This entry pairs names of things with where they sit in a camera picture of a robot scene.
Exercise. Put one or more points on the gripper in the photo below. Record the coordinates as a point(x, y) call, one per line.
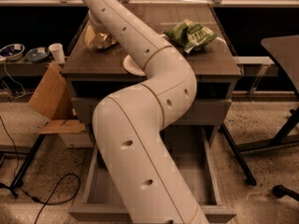
point(94, 24)

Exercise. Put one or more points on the crushed gold soda can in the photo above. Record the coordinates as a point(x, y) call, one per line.
point(104, 41)

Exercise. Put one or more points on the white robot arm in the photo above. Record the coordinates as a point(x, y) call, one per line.
point(127, 123)

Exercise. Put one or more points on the grey drawer cabinet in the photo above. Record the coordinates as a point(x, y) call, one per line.
point(99, 73)

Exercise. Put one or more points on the middle grey drawer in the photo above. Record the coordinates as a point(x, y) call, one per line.
point(202, 111)

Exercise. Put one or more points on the open bottom grey drawer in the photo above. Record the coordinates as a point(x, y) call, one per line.
point(189, 149)

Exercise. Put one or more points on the white paper cup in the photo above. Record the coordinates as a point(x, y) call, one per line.
point(57, 52)

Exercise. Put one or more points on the upside-down white paper bowl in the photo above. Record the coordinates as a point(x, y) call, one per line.
point(131, 66)

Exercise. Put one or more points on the blue bowl right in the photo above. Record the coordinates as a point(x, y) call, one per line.
point(37, 55)

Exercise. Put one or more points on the blue bowl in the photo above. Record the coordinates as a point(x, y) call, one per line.
point(37, 55)
point(12, 52)

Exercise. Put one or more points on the brown cardboard box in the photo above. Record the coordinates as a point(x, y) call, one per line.
point(52, 99)

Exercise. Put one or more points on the blue bowl left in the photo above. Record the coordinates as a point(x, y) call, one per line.
point(12, 52)

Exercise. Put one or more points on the green chip bag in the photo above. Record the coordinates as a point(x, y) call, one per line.
point(191, 35)

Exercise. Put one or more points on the black table leg left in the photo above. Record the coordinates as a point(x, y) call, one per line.
point(17, 181)

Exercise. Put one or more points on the black table leg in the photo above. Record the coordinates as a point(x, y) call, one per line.
point(250, 180)
point(17, 181)

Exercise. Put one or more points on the black stand base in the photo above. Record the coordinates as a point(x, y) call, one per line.
point(284, 51)

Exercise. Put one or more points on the black table leg right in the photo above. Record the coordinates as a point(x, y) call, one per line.
point(250, 180)

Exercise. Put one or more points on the black caster foot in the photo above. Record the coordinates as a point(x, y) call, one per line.
point(280, 191)

